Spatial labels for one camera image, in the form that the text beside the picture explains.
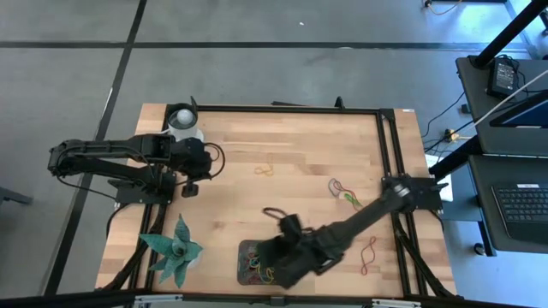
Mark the black stand strut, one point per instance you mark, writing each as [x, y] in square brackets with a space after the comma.
[454, 160]

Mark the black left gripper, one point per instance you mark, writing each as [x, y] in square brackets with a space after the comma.
[190, 156]

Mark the grey translucent plastic bin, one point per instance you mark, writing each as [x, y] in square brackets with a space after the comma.
[243, 250]

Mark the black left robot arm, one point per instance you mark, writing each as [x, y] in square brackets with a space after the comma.
[98, 154]

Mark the grey camera mount bar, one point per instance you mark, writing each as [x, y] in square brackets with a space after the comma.
[171, 298]

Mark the yellow power plug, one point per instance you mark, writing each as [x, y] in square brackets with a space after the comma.
[451, 137]

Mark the black power adapter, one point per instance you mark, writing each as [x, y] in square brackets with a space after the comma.
[502, 77]

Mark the green rubber band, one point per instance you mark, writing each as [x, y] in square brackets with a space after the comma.
[254, 262]
[352, 199]

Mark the black aluminium table frame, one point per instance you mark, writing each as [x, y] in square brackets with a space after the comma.
[257, 108]

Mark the white ball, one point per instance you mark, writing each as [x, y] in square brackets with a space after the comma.
[185, 116]

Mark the blue rubber band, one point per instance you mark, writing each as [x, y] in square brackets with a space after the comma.
[330, 187]

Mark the small black floor object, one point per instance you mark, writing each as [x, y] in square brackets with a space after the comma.
[466, 108]

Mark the black caster wheel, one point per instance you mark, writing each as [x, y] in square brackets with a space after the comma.
[479, 249]

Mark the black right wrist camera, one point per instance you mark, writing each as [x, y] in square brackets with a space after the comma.
[292, 226]

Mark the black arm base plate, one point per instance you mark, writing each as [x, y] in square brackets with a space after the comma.
[430, 199]
[128, 197]

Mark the black diagonal pole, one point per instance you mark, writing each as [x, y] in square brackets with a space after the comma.
[509, 32]

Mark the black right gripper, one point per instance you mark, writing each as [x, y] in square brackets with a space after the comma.
[299, 261]

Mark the yellow rubber band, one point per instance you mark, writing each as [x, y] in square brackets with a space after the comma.
[267, 278]

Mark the teal artificial plant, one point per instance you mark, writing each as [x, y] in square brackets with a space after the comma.
[177, 252]

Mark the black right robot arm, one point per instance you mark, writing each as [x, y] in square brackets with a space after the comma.
[368, 216]

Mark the white rod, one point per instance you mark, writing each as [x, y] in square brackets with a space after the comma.
[505, 101]

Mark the black rig crossbeam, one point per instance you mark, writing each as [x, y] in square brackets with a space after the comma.
[64, 298]

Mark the black keyboard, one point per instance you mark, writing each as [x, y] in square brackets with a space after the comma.
[522, 209]

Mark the black frame bracket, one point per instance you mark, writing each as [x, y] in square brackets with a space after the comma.
[194, 104]
[340, 102]

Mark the black monitor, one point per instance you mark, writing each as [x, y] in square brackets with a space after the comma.
[531, 113]

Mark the grey chair leg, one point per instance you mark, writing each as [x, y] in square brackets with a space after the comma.
[13, 196]

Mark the translucent white cup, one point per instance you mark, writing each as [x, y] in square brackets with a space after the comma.
[184, 128]

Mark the black desk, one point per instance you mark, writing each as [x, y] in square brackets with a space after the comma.
[481, 192]
[475, 94]

